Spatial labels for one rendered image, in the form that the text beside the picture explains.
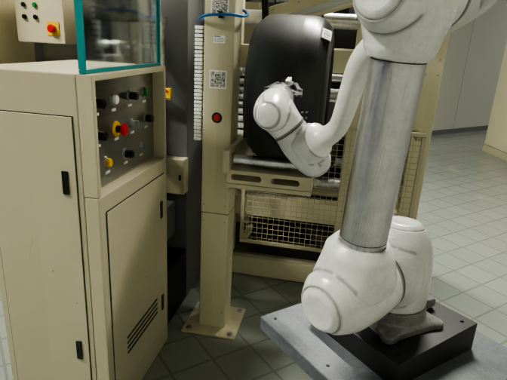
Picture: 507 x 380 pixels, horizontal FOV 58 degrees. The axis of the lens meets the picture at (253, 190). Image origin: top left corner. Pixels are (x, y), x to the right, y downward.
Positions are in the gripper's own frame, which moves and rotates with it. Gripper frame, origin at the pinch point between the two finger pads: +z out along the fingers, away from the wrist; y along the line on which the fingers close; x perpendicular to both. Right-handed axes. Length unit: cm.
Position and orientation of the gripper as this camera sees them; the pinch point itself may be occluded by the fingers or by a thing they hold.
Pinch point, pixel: (288, 83)
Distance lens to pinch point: 164.1
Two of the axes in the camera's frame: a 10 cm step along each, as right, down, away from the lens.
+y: -9.8, -1.1, 1.7
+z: 2.0, -4.3, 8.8
